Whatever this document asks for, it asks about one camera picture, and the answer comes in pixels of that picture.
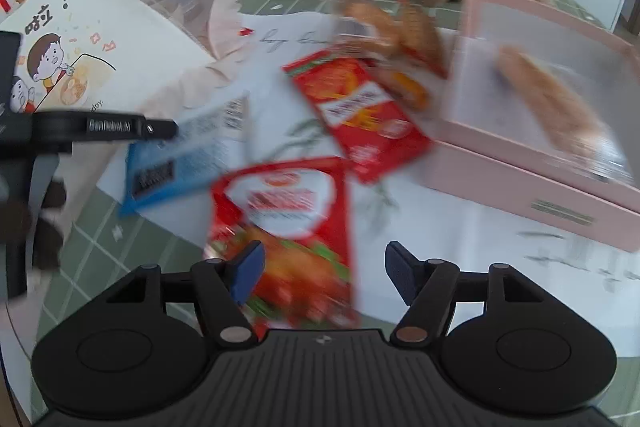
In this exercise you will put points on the white cartoon printed bag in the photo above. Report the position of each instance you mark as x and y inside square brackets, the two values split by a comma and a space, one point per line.
[115, 42]

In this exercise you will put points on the white printed table cloth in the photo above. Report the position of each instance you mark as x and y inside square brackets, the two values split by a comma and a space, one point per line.
[280, 147]

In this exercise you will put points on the long bread snack packet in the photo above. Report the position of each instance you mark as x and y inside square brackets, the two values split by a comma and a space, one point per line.
[545, 99]

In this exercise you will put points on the red snack packet yellow print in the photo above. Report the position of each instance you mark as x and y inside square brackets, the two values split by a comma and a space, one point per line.
[357, 112]

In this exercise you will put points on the orange brown snack packet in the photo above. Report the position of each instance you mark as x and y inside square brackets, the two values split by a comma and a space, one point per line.
[395, 37]

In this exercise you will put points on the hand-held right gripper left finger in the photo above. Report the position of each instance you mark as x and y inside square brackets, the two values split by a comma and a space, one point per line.
[248, 271]

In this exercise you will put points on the pale pink fabric bag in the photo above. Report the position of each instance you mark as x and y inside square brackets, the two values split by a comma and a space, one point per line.
[225, 12]

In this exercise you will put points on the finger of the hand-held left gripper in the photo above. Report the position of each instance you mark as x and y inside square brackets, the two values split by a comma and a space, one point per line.
[100, 127]

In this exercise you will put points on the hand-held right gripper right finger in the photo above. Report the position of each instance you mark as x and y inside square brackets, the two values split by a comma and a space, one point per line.
[400, 272]

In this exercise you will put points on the pink cardboard box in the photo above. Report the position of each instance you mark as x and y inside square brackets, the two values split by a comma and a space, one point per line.
[500, 187]

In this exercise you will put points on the blue snack packet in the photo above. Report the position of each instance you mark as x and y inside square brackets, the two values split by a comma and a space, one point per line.
[185, 157]

